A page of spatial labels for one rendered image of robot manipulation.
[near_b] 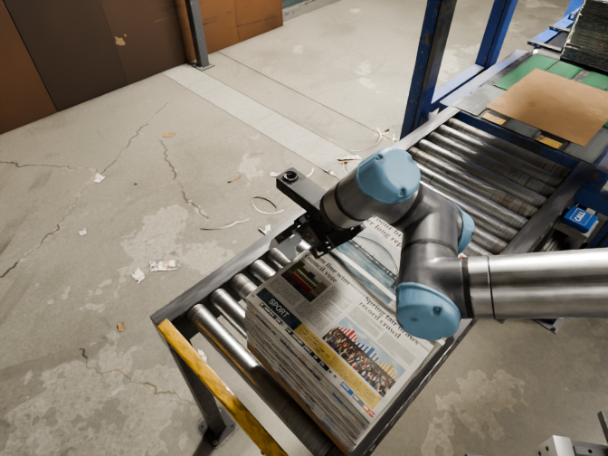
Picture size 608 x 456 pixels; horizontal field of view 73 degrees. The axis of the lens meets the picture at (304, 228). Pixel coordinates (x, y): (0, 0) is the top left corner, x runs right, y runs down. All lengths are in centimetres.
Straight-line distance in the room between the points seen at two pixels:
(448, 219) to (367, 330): 24
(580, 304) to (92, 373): 180
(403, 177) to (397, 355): 30
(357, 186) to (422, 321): 20
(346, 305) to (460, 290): 27
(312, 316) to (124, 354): 138
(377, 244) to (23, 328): 180
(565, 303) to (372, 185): 25
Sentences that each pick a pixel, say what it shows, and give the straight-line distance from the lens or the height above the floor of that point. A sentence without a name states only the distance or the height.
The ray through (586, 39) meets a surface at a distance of 235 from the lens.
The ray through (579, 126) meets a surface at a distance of 187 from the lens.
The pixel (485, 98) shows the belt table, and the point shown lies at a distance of 189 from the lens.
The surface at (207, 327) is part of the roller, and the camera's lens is 101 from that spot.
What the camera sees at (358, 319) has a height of 104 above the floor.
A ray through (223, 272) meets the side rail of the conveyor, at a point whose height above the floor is 80.
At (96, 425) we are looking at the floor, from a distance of 191.
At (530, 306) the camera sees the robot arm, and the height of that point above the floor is 127.
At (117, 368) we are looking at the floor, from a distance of 198.
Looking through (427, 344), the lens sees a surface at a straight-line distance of 74.
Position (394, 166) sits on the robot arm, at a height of 132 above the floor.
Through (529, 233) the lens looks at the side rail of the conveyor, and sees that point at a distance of 132.
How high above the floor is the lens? 166
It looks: 47 degrees down
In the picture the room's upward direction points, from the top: straight up
